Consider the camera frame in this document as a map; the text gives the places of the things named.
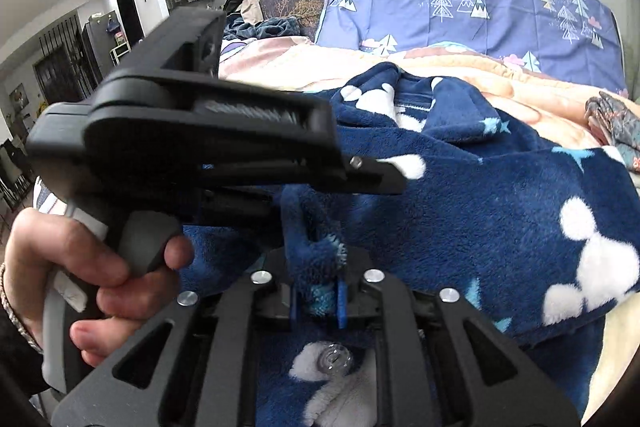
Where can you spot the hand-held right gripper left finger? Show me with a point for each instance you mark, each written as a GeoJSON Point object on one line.
{"type": "Point", "coordinates": [294, 307]}

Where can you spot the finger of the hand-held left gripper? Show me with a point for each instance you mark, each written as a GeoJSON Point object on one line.
{"type": "Point", "coordinates": [380, 174]}
{"type": "Point", "coordinates": [240, 209]}

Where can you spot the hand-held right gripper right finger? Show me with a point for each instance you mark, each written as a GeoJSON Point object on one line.
{"type": "Point", "coordinates": [342, 304]}

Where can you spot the navy fleece star-print garment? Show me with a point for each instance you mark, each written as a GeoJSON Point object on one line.
{"type": "Point", "coordinates": [475, 207]}

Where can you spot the person's left forearm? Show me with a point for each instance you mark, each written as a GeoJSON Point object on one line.
{"type": "Point", "coordinates": [15, 362]}

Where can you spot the person's left hand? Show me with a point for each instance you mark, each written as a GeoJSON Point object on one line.
{"type": "Point", "coordinates": [50, 252]}

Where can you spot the small white rack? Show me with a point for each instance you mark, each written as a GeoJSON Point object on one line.
{"type": "Point", "coordinates": [120, 49]}

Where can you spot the lilac cloth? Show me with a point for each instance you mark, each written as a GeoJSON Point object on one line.
{"type": "Point", "coordinates": [230, 48]}

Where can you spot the dark refrigerator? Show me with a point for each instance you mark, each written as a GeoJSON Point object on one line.
{"type": "Point", "coordinates": [100, 42]}

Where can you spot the black window grille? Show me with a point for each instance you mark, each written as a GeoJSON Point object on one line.
{"type": "Point", "coordinates": [62, 62]}

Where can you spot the peach bear-print blanket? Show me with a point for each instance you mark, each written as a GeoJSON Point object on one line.
{"type": "Point", "coordinates": [310, 62]}

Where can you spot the crumpled blue-grey cloth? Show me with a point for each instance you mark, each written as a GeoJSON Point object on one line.
{"type": "Point", "coordinates": [270, 28]}

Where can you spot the dark chair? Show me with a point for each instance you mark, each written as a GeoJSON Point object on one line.
{"type": "Point", "coordinates": [12, 177]}

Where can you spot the purple tree-print sheet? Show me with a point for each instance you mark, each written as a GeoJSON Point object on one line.
{"type": "Point", "coordinates": [400, 7]}

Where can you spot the dark tree-print pillow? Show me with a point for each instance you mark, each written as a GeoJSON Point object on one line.
{"type": "Point", "coordinates": [290, 2]}

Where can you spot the grey floral patterned garment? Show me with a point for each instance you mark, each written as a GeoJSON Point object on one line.
{"type": "Point", "coordinates": [612, 122]}

